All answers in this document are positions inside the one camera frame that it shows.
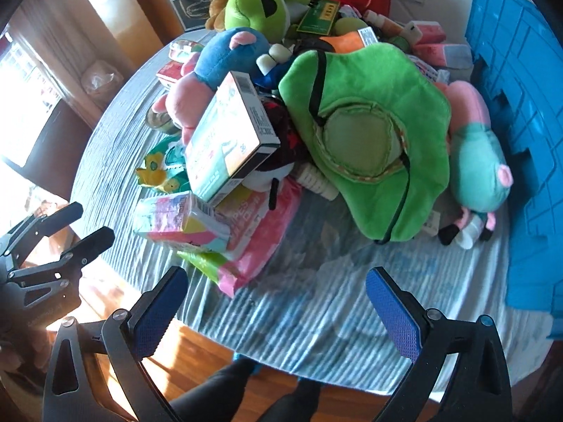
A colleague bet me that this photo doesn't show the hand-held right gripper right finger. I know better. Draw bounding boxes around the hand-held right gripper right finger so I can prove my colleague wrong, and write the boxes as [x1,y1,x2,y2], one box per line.
[365,266,513,422]

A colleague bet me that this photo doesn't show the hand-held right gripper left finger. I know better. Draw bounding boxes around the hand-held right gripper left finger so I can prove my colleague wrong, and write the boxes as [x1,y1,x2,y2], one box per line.
[43,266,190,422]

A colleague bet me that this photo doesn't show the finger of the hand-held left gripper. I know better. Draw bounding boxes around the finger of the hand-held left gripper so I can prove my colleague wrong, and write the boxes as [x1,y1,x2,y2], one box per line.
[9,226,116,291]
[9,202,84,256]

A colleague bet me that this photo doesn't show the blue plastic crate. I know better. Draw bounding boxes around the blue plastic crate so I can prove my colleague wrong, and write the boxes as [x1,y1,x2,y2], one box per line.
[464,0,563,339]

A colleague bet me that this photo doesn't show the clear plastic container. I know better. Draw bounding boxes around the clear plastic container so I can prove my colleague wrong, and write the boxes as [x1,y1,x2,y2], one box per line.
[80,62,125,96]

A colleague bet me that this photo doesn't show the green wipes pack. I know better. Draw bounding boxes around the green wipes pack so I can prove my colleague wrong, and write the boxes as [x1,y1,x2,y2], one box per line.
[176,250,234,284]

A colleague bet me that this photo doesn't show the dark wooden chair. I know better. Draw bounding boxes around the dark wooden chair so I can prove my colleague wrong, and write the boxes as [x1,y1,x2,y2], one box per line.
[0,99,91,194]

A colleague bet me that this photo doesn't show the colourful tissue pack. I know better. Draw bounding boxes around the colourful tissue pack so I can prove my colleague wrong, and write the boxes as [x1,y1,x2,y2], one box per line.
[135,191,232,252]

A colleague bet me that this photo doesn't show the person's left leg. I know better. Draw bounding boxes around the person's left leg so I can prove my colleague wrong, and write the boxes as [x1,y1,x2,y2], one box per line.
[169,357,257,422]

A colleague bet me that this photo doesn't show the person's leg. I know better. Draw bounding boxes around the person's leg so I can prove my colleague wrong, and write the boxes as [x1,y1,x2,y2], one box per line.
[169,357,257,422]
[257,380,323,422]

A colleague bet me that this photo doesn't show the white bottle teal label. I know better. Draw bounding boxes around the white bottle teal label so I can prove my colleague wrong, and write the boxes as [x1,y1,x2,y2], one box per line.
[455,222,487,249]

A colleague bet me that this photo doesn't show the green yellow snack packet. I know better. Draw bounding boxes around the green yellow snack packet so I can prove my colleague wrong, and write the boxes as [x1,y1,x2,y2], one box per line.
[135,134,196,195]

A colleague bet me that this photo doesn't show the pink wipes pack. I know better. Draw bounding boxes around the pink wipes pack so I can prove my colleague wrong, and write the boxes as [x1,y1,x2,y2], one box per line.
[215,179,304,296]

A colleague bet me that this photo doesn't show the person's right leg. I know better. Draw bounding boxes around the person's right leg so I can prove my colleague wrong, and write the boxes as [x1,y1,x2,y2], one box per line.
[257,380,323,422]

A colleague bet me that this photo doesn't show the round tin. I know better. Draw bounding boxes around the round tin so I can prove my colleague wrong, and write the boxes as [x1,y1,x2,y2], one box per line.
[146,109,176,133]

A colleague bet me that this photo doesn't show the pink pig plush teal dress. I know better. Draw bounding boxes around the pink pig plush teal dress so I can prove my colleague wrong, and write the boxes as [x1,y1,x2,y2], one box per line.
[440,80,515,247]

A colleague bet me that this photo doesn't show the green plush hat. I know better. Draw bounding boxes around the green plush hat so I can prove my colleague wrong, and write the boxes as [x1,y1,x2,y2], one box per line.
[277,44,452,244]

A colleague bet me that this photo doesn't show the white box black end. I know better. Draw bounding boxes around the white box black end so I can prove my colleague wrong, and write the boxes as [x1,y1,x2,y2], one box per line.
[184,70,282,205]

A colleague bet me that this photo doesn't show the black red plush toy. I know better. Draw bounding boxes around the black red plush toy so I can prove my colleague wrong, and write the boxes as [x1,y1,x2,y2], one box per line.
[244,96,311,185]

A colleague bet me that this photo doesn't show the red white green pack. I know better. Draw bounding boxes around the red white green pack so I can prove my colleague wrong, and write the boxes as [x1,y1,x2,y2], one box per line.
[169,39,195,63]

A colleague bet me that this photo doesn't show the pink pig plush blue dress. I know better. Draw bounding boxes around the pink pig plush blue dress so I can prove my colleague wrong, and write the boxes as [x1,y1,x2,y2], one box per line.
[152,26,276,139]

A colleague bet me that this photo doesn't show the white patterned box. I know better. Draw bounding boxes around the white patterned box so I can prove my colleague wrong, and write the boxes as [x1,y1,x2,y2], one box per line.
[411,58,450,85]

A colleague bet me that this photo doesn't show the dark blue plush white teeth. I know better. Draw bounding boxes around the dark blue plush white teeth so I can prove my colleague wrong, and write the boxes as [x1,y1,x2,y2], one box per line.
[256,45,295,91]

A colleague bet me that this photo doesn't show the dark box gold print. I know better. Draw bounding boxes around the dark box gold print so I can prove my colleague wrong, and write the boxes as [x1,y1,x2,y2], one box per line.
[168,0,248,32]

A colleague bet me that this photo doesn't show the grey tissue pack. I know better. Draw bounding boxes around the grey tissue pack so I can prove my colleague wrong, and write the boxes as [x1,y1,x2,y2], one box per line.
[446,44,473,71]

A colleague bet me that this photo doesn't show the small pink tissue pack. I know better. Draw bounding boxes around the small pink tissue pack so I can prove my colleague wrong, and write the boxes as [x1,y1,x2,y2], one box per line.
[407,22,447,45]
[413,43,449,60]

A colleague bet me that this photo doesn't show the brown bear plush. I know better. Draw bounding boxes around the brown bear plush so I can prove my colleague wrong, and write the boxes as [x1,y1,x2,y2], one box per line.
[206,0,233,32]

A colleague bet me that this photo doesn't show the orange cloth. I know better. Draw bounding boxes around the orange cloth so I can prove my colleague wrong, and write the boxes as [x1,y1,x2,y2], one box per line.
[320,32,368,53]

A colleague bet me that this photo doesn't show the green plush ball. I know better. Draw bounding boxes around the green plush ball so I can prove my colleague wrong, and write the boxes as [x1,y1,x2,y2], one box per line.
[333,17,368,38]

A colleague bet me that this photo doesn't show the brown bottle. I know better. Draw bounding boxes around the brown bottle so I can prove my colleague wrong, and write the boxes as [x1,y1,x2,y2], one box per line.
[366,11,404,36]

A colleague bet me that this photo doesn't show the green frog plush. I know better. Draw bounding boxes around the green frog plush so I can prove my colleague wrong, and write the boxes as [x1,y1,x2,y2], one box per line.
[223,0,318,32]

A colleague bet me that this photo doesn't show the green tea box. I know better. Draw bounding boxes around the green tea box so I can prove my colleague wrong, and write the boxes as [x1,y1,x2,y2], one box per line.
[296,0,342,37]

